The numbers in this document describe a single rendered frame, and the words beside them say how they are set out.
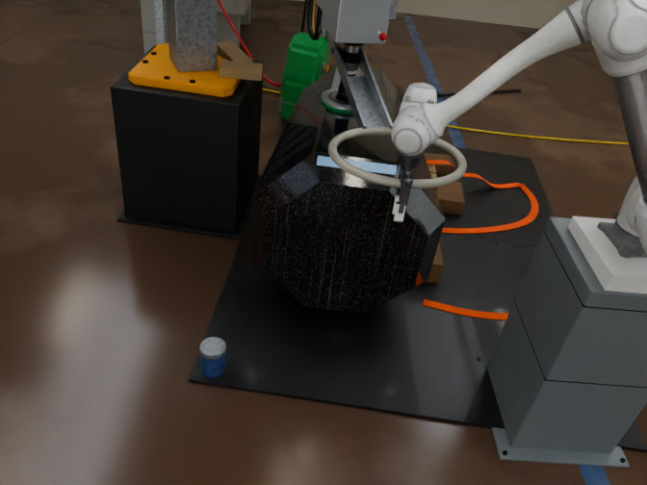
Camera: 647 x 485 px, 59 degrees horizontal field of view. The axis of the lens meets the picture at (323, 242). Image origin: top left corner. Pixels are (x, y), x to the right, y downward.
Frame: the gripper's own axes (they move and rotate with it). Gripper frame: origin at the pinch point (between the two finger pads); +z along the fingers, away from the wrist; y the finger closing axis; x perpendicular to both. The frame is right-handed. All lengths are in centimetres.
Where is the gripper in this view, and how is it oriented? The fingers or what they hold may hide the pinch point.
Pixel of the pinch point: (399, 209)
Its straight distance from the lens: 191.0
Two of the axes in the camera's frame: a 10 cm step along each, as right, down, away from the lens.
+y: 0.0, -5.3, 8.5
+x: -10.0, -0.9, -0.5
